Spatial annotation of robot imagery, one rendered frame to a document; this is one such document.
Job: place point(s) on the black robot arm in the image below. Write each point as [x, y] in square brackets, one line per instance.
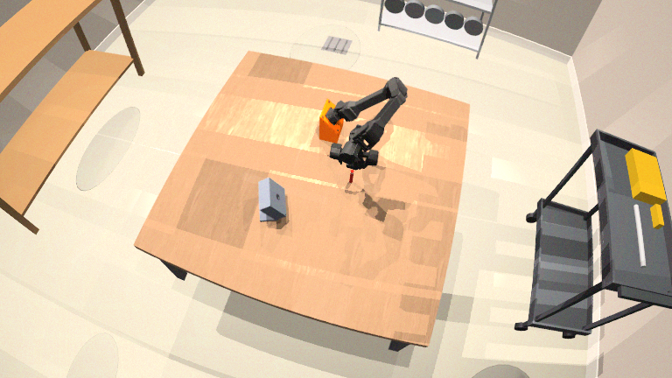
[372, 131]

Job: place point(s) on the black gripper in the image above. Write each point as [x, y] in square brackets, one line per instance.
[371, 157]

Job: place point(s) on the grey square panel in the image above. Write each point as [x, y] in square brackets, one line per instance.
[272, 203]

